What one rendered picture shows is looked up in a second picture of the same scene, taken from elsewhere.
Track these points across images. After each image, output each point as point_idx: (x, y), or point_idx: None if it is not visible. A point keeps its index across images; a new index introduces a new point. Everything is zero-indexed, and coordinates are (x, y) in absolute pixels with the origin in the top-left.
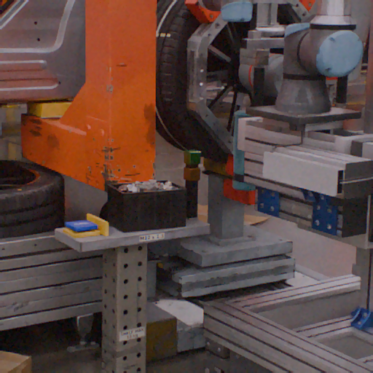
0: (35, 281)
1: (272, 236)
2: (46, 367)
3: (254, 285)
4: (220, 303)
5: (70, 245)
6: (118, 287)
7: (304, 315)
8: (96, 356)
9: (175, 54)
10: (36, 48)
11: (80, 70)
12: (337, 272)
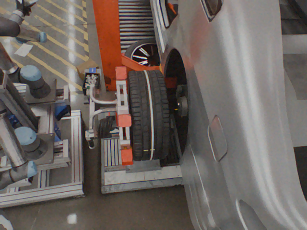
0: None
1: (137, 166)
2: (111, 94)
3: None
4: (79, 114)
5: None
6: None
7: (63, 132)
8: (111, 105)
9: (127, 79)
10: (164, 47)
11: (163, 66)
12: (150, 214)
